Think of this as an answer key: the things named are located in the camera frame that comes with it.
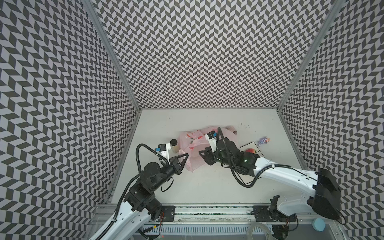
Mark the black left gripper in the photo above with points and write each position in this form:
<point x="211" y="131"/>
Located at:
<point x="175" y="164"/>

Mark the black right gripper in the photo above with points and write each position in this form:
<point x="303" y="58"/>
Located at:
<point x="212" y="155"/>

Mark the pink plastic bag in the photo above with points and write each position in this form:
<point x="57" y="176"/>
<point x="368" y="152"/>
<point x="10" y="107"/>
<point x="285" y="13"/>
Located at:
<point x="192" y="142"/>

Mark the fake strawberry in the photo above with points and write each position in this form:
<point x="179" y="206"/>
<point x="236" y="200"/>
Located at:
<point x="250" y="150"/>

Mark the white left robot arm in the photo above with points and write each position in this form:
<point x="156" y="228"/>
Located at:
<point x="138" y="205"/>

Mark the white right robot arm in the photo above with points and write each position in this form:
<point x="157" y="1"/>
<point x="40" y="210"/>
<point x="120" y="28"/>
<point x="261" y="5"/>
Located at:
<point x="319" y="191"/>

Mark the small jar black lid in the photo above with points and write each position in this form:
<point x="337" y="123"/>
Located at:
<point x="174" y="145"/>

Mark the white mat black border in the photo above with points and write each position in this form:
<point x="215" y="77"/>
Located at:
<point x="252" y="147"/>

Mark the purple small toy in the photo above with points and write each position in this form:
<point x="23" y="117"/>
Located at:
<point x="263" y="141"/>

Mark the clear tube loop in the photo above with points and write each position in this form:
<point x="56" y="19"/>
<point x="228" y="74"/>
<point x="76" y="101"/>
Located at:
<point x="258" y="228"/>

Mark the light blue round cap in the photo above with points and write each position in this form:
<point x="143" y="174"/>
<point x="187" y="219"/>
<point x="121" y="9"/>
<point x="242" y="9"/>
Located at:
<point x="319" y="225"/>

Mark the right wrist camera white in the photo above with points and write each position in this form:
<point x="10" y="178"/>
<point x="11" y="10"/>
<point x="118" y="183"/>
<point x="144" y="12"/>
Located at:
<point x="211" y="137"/>

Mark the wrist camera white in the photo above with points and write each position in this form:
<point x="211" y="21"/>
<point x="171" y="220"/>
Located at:
<point x="164" y="150"/>
<point x="211" y="137"/>

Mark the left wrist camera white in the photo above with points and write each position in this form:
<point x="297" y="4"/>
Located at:
<point x="164" y="150"/>

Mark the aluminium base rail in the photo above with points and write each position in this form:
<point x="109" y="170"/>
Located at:
<point x="205" y="213"/>

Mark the aluminium corner post left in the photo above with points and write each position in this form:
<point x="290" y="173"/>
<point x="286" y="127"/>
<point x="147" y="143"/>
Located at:
<point x="94" y="18"/>

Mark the aluminium corner post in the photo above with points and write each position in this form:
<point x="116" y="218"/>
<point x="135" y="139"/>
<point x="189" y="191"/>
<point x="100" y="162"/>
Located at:
<point x="323" y="30"/>
<point x="94" y="18"/>

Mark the aluminium corner post right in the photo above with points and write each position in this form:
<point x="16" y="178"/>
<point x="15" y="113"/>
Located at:
<point x="323" y="30"/>

